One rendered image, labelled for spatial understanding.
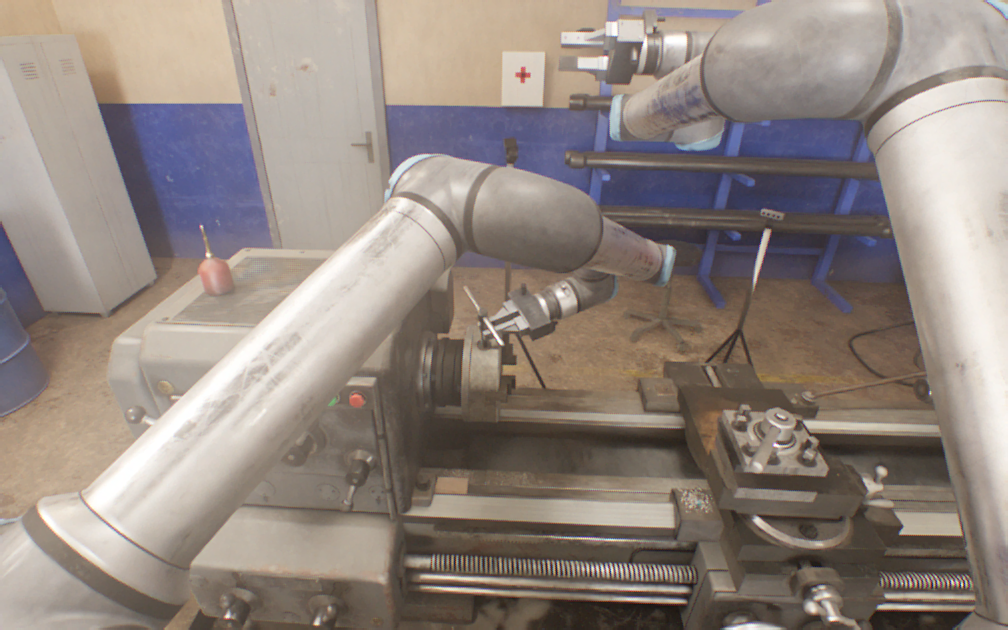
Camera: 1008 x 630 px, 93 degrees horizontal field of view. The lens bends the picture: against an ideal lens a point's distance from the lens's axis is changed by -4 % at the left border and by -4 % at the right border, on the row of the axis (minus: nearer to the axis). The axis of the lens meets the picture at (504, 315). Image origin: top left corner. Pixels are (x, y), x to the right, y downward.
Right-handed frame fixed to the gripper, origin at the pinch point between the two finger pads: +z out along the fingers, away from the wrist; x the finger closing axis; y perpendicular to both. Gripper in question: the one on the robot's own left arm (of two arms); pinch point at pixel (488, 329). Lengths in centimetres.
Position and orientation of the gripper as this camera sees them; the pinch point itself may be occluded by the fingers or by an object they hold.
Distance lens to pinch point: 119.6
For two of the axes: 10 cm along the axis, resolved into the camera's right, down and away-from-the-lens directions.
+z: -9.0, 3.6, -2.4
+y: -0.4, -6.4, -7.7
